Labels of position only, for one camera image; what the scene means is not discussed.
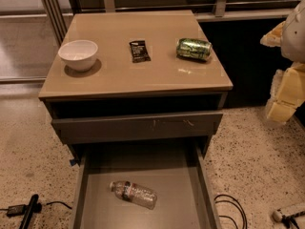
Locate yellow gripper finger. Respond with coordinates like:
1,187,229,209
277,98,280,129
265,62,305,123
260,22,284,47

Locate clear plastic water bottle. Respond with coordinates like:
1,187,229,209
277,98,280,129
110,180,157,210

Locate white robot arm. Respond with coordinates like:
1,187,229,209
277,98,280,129
260,0,305,124

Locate open grey middle drawer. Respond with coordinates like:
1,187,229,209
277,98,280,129
70,138,221,229

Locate grey drawer cabinet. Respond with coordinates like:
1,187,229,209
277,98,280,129
39,10,233,162

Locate grey top drawer front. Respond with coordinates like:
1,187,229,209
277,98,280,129
51,112,222,144

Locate green soda can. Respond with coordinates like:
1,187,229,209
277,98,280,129
176,38,213,61

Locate white power strip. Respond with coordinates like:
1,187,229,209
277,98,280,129
272,201,305,223

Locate black snack bar wrapper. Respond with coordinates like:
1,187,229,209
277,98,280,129
130,40,151,63

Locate white ceramic bowl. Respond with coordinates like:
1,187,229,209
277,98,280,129
58,40,98,72

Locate blue tape piece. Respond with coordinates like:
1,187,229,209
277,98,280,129
70,158,78,166

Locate black power adapter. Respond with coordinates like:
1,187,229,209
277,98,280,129
7,204,27,218

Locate black coiled cable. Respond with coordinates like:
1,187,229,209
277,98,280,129
213,193,249,229

